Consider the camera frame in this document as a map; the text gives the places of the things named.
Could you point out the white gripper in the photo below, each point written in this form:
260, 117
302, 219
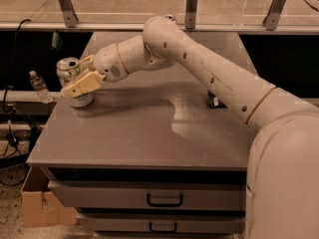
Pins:
107, 63

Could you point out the white green 7up can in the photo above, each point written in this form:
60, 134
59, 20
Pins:
67, 71

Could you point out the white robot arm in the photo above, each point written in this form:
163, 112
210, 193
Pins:
282, 188

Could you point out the blue rxbar blueberry wrapper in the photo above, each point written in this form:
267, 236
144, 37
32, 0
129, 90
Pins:
214, 102

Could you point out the clear plastic water bottle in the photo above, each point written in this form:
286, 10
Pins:
40, 87

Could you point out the brown cardboard box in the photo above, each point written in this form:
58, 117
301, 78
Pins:
40, 207

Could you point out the grey lower drawer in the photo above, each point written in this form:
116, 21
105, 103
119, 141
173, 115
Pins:
164, 223

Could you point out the grey drawer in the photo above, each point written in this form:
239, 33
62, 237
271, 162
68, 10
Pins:
149, 195
164, 223

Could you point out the grey upper drawer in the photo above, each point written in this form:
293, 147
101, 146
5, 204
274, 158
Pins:
149, 195

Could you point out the left metal bracket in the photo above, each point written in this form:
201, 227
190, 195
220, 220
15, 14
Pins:
69, 14

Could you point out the metal bracket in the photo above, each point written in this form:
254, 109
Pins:
272, 18
69, 14
190, 14

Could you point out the middle metal bracket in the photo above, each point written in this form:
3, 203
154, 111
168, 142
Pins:
190, 14

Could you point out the right metal bracket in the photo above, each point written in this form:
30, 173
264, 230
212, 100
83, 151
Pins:
272, 18

